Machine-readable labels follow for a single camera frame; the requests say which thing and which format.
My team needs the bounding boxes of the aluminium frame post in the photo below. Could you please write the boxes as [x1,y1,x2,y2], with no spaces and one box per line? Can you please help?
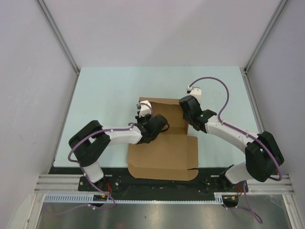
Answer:
[244,0,290,72]
[35,0,80,75]

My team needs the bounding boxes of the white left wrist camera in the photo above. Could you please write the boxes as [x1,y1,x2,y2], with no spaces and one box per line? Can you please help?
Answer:
[136,100,153,118]

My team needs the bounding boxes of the aluminium frame post left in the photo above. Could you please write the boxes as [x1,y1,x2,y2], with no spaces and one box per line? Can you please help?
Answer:
[35,0,80,75]

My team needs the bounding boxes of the brown cardboard box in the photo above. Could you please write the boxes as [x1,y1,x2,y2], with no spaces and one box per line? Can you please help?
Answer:
[127,97,199,181]

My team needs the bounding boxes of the aluminium frame post right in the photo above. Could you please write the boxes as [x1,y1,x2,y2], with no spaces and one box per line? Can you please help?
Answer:
[244,0,290,72]

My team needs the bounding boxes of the grey slotted cable duct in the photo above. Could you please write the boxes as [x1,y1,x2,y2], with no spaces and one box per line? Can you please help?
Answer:
[44,193,238,204]

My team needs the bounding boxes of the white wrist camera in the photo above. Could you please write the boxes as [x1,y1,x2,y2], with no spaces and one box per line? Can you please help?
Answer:
[186,85,202,103]
[136,100,153,118]

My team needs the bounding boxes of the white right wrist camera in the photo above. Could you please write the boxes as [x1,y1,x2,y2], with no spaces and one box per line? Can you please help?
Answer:
[186,85,202,103]

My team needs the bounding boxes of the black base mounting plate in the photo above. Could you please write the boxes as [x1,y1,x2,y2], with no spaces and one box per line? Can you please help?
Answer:
[49,167,279,193]

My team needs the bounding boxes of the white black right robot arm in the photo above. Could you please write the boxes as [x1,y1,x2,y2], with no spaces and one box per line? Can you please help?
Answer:
[179,95,285,191]

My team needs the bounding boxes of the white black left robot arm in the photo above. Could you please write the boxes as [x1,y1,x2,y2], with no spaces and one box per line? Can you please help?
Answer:
[68,114,170,191]

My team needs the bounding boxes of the aluminium right side rail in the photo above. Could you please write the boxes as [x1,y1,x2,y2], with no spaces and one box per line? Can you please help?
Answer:
[240,68,265,133]

